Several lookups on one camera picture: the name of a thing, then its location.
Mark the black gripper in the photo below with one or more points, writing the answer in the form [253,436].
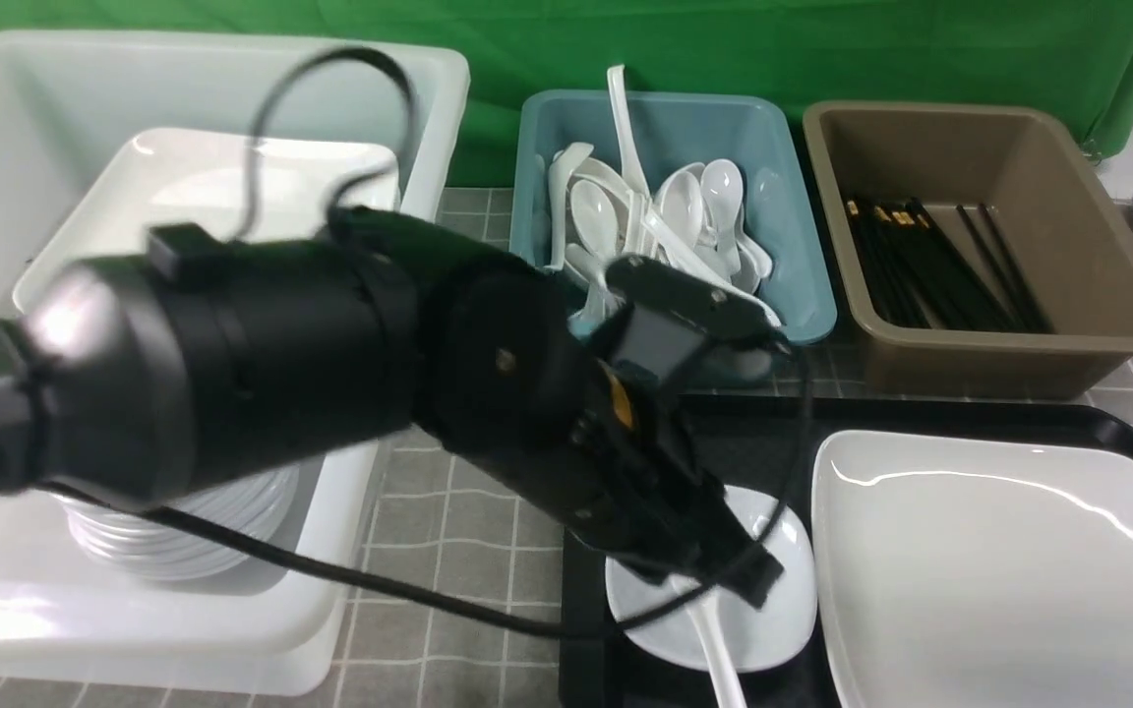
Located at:
[626,481]

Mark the small white bowl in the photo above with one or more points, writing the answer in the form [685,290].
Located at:
[758,640]

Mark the white ceramic soup spoon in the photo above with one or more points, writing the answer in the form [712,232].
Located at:
[704,616]

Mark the white square rice plate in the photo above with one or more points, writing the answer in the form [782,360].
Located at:
[968,573]

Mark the grey checked tablecloth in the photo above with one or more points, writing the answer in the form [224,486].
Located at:
[440,523]

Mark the pile of white spoons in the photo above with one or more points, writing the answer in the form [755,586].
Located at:
[693,222]

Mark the upright white spoon in bin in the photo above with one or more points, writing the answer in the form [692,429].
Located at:
[631,168]

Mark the teal plastic bin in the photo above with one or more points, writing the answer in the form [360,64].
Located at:
[671,130]

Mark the pile of black chopsticks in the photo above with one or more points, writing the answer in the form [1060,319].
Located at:
[916,278]

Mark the brown plastic bin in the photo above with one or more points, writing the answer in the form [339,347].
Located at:
[1072,243]

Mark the stack of white square plates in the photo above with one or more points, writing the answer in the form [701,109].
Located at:
[167,175]

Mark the large white plastic bin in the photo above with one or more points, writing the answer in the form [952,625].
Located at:
[68,101]

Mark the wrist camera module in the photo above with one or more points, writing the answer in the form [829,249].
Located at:
[683,332]

